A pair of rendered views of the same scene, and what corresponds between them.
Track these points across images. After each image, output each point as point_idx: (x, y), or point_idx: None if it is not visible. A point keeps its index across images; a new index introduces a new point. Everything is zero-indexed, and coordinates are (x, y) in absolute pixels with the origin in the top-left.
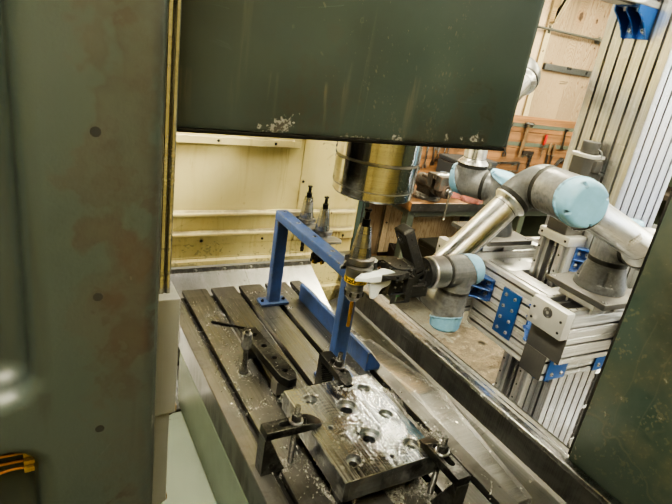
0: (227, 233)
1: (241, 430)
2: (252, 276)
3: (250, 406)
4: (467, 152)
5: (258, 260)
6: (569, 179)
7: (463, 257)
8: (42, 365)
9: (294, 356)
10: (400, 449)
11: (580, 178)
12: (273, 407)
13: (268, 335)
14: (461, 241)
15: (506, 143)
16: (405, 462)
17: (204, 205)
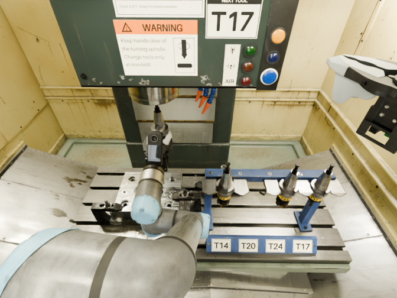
0: (389, 198)
1: (184, 171)
2: (376, 241)
3: (197, 177)
4: None
5: (396, 243)
6: (58, 232)
7: (142, 191)
8: None
9: (231, 208)
10: (124, 196)
11: (38, 240)
12: (192, 184)
13: (256, 203)
14: (178, 222)
15: (79, 81)
16: (118, 194)
17: (394, 167)
